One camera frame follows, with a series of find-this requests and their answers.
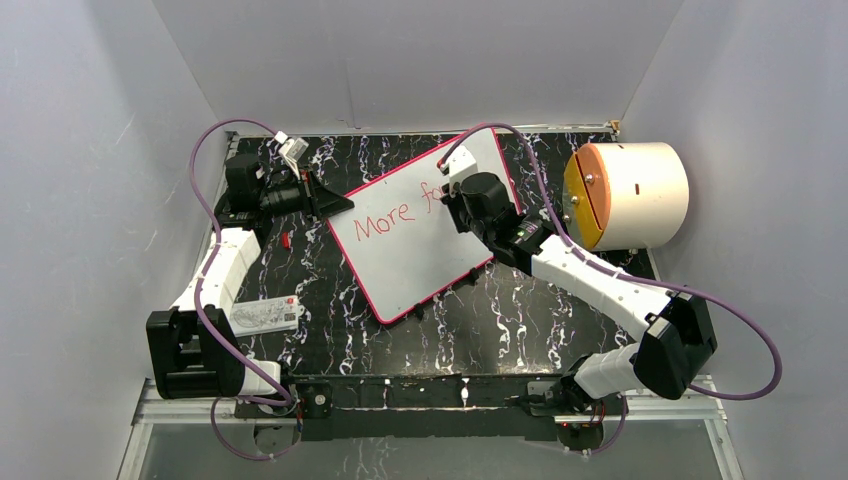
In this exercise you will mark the pink-framed whiteboard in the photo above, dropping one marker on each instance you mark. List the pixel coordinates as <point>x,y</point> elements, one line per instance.
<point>400,241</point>

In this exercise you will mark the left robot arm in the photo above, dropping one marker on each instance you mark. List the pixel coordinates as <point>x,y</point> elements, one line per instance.
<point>192,344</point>

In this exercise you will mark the whiteboard metal stand leg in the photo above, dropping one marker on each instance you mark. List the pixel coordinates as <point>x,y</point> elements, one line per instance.
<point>470,278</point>

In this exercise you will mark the white cylindrical drum device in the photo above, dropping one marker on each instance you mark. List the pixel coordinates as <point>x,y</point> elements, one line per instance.
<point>622,196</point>

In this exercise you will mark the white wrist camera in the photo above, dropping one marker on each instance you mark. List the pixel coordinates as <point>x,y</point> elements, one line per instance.
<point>290,149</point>
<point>457,166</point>

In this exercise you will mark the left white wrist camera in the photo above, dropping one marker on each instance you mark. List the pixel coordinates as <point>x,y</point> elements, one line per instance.
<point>290,149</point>

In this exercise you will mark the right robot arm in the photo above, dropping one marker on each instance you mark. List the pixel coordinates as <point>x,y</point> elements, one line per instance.
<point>671,331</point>

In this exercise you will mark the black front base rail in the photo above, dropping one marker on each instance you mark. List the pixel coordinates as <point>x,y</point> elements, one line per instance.
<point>428,406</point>

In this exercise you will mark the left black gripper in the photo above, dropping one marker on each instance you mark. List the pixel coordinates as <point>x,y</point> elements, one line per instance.
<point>318,201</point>

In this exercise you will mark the white printed label card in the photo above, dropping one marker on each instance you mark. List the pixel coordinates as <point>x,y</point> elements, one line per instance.
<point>266,316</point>

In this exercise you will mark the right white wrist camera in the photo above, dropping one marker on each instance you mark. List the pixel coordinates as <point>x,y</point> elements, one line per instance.
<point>457,166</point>

